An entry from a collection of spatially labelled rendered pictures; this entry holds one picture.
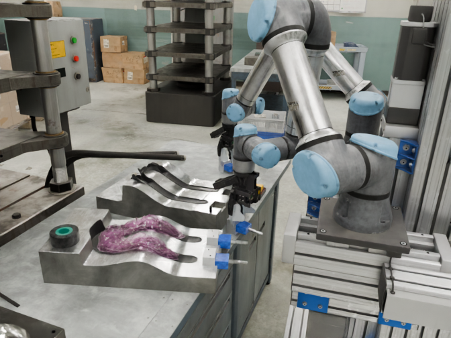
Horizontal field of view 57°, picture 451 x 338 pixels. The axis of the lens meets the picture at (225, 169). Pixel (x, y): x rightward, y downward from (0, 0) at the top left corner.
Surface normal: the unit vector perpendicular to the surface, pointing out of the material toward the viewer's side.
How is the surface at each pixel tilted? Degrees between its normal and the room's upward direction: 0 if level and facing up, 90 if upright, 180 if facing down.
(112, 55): 101
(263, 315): 0
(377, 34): 90
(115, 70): 92
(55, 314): 0
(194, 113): 90
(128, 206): 90
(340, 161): 51
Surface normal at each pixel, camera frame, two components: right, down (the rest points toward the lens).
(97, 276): -0.07, 0.39
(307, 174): -0.85, 0.28
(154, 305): 0.03, -0.92
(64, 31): 0.93, 0.16
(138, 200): -0.36, 0.36
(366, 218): -0.15, 0.08
